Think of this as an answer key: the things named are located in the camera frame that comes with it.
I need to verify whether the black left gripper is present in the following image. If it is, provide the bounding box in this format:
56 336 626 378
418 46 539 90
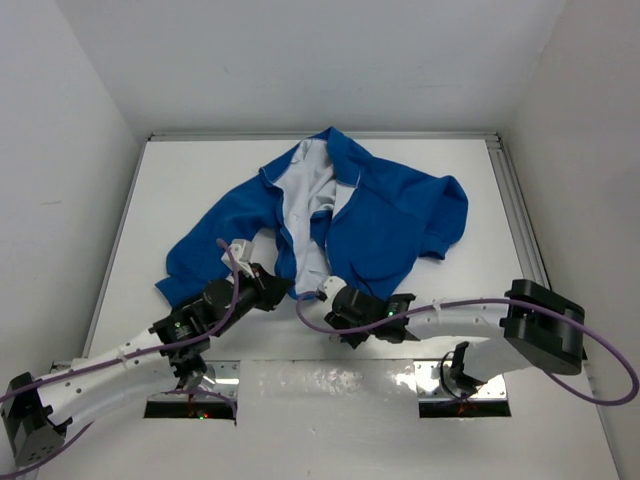
210 260 292 336

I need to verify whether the blue fleece zip jacket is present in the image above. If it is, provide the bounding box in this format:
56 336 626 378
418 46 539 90
156 127 469 306

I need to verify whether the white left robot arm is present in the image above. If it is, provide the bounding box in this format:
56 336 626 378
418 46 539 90
1 263 294 469

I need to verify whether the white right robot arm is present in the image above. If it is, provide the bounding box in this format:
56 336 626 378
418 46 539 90
319 276 583 390

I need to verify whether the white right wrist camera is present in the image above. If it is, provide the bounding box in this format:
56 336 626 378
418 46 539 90
317 276 347 303

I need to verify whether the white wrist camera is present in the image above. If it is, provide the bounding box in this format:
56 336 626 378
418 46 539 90
221 239 254 276
317 276 347 303

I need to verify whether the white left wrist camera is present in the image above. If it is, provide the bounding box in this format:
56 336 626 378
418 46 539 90
221 239 254 276

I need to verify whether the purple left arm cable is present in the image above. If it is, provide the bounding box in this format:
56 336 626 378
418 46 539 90
0 238 241 476

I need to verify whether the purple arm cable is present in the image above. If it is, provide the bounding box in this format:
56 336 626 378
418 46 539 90
295 292 640 405
0 238 241 476

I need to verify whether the thin black wire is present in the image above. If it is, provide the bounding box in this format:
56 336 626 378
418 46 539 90
435 350 471 401

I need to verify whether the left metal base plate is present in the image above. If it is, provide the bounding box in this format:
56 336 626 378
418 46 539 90
149 360 240 402

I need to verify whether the metal base plate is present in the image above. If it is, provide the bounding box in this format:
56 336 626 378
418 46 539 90
149 360 240 402
413 359 508 404

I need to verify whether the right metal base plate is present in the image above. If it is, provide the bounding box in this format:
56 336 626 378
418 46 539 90
413 359 508 404

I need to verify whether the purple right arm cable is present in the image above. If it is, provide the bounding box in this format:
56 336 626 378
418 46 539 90
295 292 640 405

